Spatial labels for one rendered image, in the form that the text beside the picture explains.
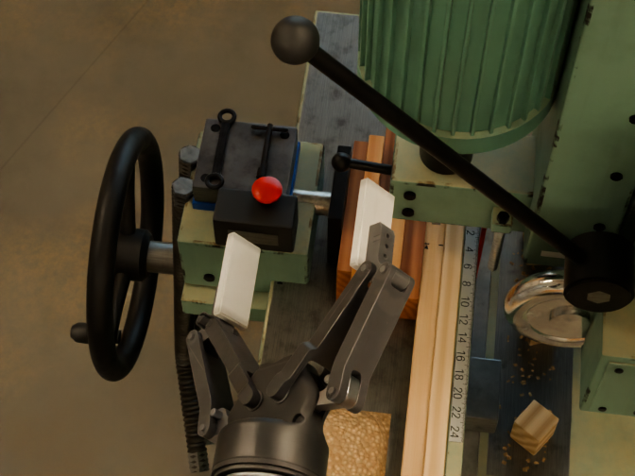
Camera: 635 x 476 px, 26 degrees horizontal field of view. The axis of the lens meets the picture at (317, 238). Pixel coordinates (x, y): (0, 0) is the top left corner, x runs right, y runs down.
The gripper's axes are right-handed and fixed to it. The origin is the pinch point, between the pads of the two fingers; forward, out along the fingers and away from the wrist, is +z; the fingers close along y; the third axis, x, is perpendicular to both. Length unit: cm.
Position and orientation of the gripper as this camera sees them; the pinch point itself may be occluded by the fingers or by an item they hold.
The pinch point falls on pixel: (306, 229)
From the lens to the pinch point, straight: 100.1
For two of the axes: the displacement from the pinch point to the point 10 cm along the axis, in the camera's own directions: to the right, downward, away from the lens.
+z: 1.2, -8.5, 5.1
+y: 7.2, -2.8, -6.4
